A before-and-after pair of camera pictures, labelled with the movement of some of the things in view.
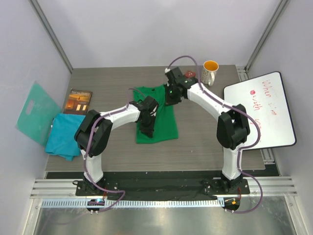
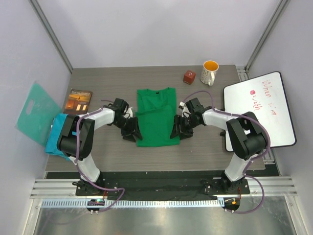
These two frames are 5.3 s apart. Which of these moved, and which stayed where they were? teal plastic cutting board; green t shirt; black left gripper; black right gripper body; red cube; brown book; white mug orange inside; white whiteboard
Moved: black right gripper body; black left gripper; green t shirt
Stayed: white whiteboard; brown book; red cube; white mug orange inside; teal plastic cutting board
